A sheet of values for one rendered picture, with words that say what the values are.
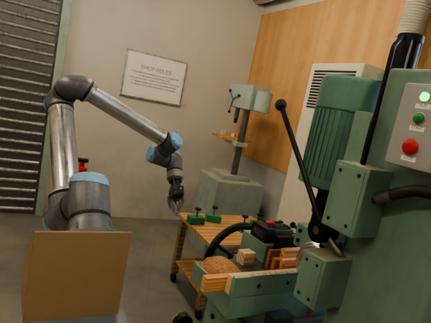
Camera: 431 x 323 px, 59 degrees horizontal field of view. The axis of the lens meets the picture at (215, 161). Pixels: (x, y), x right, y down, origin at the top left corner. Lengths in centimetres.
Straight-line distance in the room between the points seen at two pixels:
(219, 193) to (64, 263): 215
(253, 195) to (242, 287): 254
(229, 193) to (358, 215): 261
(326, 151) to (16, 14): 317
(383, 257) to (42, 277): 103
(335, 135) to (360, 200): 27
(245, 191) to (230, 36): 173
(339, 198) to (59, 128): 131
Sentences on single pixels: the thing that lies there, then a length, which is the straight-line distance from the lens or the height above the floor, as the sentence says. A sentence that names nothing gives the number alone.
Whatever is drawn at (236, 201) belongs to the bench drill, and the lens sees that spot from 346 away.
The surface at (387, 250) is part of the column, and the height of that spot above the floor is 114.
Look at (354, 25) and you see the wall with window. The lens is 328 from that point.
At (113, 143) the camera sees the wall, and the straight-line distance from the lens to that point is 395.
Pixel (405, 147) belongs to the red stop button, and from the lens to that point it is 80.
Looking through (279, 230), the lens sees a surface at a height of 100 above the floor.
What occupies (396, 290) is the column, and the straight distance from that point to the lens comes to 91.
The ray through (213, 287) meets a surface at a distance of 102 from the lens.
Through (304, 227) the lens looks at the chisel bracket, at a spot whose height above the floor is 107.
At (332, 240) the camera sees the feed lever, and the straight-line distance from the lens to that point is 95.
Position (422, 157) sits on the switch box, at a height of 134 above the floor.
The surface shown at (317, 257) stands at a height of 108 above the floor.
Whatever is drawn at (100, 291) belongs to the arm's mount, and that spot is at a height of 64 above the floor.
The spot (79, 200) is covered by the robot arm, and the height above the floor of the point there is 93.
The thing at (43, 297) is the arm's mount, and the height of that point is 64.
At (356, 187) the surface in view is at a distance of 84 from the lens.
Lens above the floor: 137
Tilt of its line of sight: 9 degrees down
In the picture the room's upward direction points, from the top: 11 degrees clockwise
